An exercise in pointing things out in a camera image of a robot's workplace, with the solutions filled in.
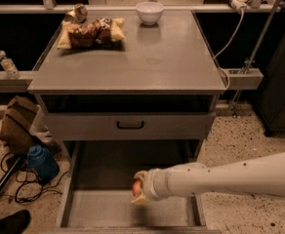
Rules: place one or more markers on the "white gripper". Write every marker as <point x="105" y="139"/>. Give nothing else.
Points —
<point x="152" y="184"/>

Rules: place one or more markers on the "red apple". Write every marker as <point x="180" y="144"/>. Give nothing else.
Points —
<point x="137" y="187"/>

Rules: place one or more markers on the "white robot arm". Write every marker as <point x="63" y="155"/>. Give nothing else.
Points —
<point x="262" y="177"/>

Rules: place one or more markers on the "open grey middle drawer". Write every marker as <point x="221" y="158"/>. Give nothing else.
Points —
<point x="98" y="193"/>

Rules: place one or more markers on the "closed grey top drawer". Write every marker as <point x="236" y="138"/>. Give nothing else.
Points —
<point x="102" y="126"/>

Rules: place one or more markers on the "grey drawer cabinet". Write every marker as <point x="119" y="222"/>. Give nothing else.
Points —
<point x="165" y="68"/>

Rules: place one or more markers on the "blue water jug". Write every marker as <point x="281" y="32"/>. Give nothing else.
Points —
<point x="42" y="161"/>

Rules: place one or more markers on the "black shoe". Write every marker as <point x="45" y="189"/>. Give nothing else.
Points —
<point x="15" y="223"/>

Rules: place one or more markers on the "brown backpack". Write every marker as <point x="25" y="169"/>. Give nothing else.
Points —
<point x="16" y="123"/>

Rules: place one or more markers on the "dark cabinet at right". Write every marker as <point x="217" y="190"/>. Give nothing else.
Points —
<point x="270" y="97"/>

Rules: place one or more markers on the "brown chip bag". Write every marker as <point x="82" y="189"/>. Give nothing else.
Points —
<point x="101" y="31"/>

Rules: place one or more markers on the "metal tripod pole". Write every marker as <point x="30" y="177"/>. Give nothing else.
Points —
<point x="247" y="77"/>

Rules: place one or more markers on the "white ceramic bowl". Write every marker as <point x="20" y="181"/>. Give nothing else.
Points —
<point x="149" y="12"/>

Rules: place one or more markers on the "clear plastic water bottle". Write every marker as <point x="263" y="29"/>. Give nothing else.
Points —
<point x="9" y="66"/>

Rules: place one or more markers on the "tipped metal can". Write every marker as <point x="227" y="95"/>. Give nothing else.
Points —
<point x="77" y="15"/>

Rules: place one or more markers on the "black drawer handle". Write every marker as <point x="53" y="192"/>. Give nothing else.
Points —
<point x="130" y="126"/>

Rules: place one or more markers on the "grey ledge rail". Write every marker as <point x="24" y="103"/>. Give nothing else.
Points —
<point x="20" y="85"/>

